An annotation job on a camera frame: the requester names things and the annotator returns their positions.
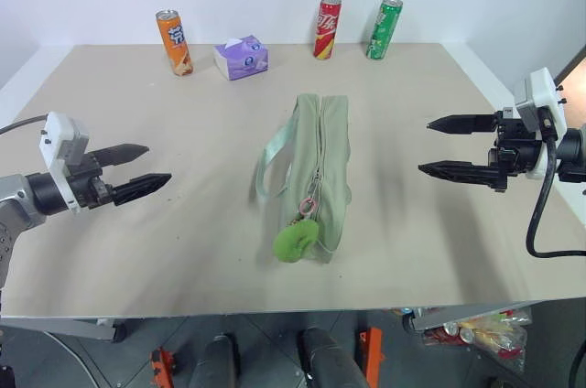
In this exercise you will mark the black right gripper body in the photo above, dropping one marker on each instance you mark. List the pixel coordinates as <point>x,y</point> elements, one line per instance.
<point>515,150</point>

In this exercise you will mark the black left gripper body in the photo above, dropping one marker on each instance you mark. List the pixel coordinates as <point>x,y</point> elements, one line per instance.
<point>88,179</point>

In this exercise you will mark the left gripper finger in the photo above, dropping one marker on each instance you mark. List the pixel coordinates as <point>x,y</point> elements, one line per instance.
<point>142,186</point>
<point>120,154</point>

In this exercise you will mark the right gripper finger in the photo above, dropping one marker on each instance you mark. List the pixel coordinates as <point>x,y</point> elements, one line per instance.
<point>462,123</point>
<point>458,171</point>

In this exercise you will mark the light green zipper bag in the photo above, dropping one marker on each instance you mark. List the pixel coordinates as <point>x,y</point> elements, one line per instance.
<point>332,154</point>

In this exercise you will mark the green plush zipper charm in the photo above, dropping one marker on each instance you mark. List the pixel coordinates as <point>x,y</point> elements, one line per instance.
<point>293,241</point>

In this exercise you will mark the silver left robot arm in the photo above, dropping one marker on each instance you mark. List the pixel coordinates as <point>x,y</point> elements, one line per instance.
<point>16,202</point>

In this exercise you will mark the green soda can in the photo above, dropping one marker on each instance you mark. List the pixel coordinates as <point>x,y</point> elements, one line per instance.
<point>383,31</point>

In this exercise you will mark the orange drink can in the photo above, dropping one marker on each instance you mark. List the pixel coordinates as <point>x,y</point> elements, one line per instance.
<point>176,42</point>

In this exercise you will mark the purple tissue pack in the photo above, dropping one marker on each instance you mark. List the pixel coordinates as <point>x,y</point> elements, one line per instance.
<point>242,58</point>

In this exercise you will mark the red cola can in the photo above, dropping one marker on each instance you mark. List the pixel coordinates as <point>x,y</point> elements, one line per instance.
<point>326,29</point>

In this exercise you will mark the clear bag of snacks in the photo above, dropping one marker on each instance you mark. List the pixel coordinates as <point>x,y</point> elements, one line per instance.
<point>485,335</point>

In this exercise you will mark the orange black stand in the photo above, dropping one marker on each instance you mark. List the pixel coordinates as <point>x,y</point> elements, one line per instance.
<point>372,353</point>
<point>161,367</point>

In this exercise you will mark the dark rounded shape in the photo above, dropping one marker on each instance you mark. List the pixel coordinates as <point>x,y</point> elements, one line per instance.
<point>329,360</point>
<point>215,363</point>

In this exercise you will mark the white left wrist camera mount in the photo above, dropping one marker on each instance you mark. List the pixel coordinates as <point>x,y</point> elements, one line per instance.
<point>56,132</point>

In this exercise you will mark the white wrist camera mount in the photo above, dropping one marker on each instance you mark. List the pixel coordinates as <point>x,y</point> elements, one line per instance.
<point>56,132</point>
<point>540,93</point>

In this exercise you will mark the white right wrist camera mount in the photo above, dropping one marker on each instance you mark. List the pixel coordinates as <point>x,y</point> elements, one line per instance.
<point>540,93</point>

